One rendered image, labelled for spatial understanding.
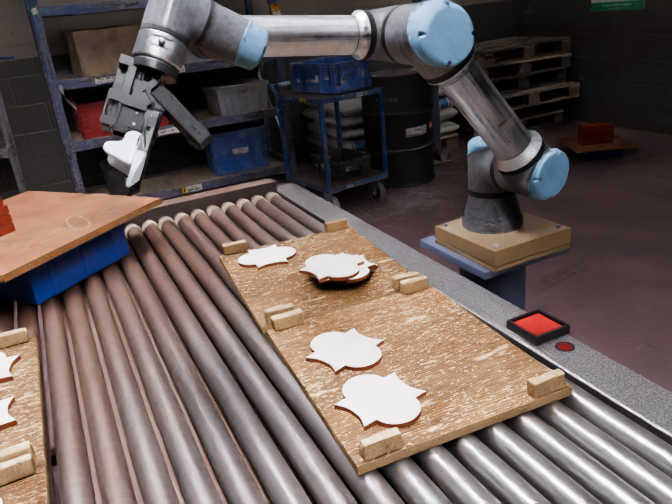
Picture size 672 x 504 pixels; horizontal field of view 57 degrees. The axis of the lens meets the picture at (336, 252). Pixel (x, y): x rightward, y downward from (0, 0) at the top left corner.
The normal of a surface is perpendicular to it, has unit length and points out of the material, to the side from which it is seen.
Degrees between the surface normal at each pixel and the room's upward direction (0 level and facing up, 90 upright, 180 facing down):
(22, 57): 90
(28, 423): 0
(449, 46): 83
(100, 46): 93
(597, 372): 0
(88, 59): 84
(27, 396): 0
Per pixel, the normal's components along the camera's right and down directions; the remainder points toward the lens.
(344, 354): -0.09, -0.92
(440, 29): 0.38, 0.21
